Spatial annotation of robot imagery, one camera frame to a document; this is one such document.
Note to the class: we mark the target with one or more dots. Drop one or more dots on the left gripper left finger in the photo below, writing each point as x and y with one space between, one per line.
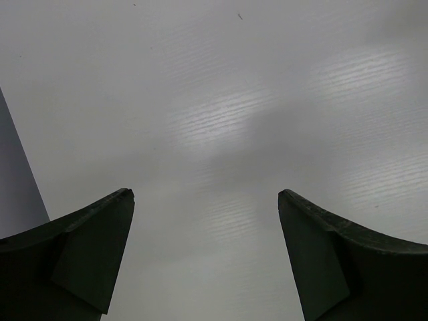
67 269

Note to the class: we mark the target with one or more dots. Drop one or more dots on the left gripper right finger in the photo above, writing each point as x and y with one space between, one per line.
345 271

